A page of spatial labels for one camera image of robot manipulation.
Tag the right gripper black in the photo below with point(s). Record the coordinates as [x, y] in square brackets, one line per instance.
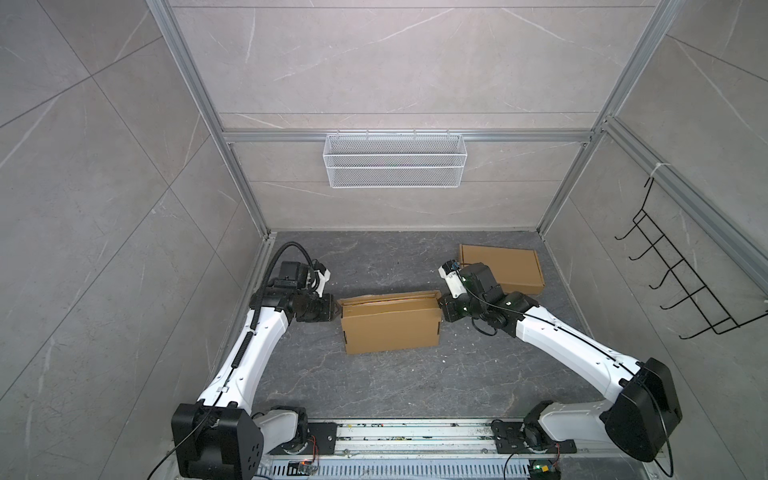
[447, 304]

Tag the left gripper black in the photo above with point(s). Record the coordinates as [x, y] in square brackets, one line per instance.
[328, 312]

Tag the brown cardboard box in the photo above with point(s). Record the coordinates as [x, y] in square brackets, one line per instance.
[514, 269]
[391, 322]

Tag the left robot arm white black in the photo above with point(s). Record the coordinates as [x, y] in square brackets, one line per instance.
[220, 436]

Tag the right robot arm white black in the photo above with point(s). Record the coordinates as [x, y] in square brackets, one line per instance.
[639, 408]

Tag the white zip tie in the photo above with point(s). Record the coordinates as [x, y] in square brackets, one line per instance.
[658, 166]

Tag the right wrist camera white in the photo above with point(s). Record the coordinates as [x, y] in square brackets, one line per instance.
[450, 273]

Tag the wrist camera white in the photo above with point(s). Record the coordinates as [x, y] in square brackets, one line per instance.
[450, 273]
[321, 276]

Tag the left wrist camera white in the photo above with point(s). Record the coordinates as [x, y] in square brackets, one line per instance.
[321, 276]

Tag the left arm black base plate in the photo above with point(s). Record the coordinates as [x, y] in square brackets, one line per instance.
[320, 438]

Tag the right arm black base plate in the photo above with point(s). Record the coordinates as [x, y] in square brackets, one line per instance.
[512, 437]

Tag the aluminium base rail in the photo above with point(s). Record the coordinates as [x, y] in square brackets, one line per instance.
[447, 448]

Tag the white wire mesh basket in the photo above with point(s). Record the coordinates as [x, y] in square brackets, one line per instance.
[394, 161]

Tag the aluminium frame profiles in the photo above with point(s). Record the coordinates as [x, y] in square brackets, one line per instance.
[743, 251]

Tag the black wire hook rack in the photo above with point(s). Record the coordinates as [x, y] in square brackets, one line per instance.
[717, 318]

